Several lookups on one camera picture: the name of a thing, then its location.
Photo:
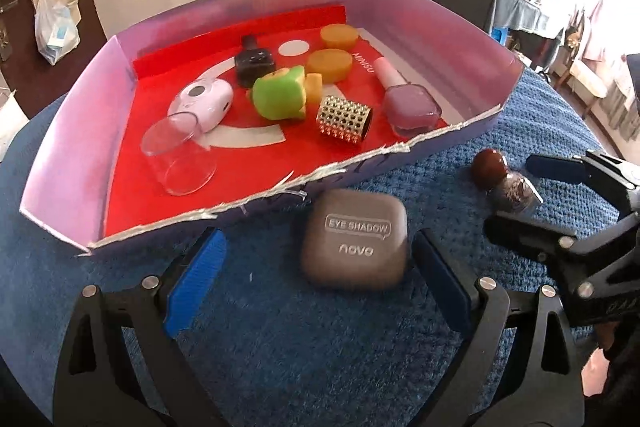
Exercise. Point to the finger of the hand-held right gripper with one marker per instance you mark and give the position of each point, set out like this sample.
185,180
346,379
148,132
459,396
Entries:
550,167
520,234

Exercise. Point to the pink nail polish bottle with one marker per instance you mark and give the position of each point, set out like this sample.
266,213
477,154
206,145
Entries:
410,107

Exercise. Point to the brown nail polish bottle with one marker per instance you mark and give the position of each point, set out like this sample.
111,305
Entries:
490,167

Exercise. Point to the beige chair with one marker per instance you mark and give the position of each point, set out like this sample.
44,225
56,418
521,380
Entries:
587,79

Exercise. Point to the purple cardboard box red bottom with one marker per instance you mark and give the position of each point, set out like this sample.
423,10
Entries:
75,147

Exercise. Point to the grey eyeshadow case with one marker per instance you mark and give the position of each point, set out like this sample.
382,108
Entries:
355,267

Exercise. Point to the gold studded cylinder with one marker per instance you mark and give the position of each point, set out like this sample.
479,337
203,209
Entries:
342,119

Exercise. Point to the green toy figure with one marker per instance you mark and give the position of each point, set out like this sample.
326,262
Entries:
275,97

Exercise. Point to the white pink toy camera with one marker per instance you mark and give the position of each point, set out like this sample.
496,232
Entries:
210,102

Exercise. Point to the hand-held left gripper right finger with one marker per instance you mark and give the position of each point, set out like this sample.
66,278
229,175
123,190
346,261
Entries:
440,282

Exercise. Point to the white plastic bag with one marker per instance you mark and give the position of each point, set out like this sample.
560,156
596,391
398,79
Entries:
55,37

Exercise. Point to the brown door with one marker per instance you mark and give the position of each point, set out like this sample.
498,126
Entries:
92,7

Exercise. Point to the blue knitted blanket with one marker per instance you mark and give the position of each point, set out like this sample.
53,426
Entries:
280,357

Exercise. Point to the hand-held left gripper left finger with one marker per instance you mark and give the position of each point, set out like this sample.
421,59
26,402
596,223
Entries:
195,282

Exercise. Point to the yellow round disc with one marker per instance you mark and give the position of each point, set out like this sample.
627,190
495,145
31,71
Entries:
330,67
340,37

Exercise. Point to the black nail polish bottle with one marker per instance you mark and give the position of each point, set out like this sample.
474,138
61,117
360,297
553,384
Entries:
255,64

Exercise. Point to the clear plastic cup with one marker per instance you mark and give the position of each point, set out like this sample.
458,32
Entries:
175,157

